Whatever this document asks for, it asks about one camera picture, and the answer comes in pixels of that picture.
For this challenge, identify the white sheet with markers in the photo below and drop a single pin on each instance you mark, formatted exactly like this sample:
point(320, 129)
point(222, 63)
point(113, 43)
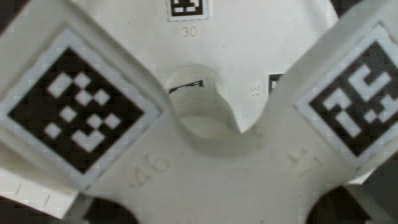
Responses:
point(241, 37)

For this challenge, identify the white cross-shaped table base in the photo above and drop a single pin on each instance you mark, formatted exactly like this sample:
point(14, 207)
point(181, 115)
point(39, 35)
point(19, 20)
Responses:
point(135, 139)

